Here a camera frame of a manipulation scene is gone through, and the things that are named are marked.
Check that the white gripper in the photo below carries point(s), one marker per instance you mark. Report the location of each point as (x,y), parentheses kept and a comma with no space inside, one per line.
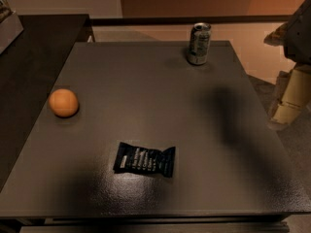
(300,38)

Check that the dark blue rxbar wrapper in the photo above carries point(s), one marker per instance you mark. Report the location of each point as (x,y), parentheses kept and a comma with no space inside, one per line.
(139,160)

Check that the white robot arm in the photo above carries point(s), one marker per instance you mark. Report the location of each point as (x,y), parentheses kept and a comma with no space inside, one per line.
(294,37)

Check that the silver green 7up can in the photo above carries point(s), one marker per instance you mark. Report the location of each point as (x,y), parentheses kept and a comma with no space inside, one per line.
(200,38)

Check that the orange fruit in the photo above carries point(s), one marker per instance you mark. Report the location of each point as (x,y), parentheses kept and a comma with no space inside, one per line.
(63,103)

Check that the grey box on side table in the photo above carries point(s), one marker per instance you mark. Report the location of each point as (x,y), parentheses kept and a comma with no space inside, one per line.
(10,25)

